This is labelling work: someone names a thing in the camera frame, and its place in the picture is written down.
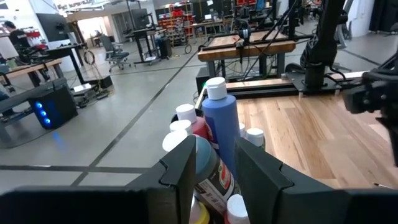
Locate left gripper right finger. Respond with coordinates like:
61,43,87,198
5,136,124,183
234,137,398,224

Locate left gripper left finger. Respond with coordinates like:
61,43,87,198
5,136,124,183
0,136,197,224

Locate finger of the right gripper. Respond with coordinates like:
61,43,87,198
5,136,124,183
341,81,398,169

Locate small orange paint bottle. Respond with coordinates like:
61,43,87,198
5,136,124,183
189,195,211,224

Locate large teal paint bottle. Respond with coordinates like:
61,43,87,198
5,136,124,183
162,130,242,215

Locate large coral paint bottle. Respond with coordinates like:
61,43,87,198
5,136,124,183
175,103,215,147

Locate large periwinkle paint bottle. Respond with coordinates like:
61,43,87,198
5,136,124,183
201,77,241,175

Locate wooden top workbench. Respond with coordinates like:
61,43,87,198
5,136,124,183
197,30,297,80

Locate black computer tower blue lights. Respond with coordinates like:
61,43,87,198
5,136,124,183
27,83,78,131

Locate grey office chair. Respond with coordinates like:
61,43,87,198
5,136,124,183
99,34,131,73

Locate shelf with red bins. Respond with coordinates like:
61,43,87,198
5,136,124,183
158,7,187,47

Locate wooden top desk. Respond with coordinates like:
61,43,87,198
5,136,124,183
0,58,63,94

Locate black flat monitor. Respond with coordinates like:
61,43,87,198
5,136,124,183
35,12,71,43

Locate person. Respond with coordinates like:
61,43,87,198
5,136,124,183
2,20,32,63

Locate black metal table frame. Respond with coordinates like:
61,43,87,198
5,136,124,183
198,70,368,100

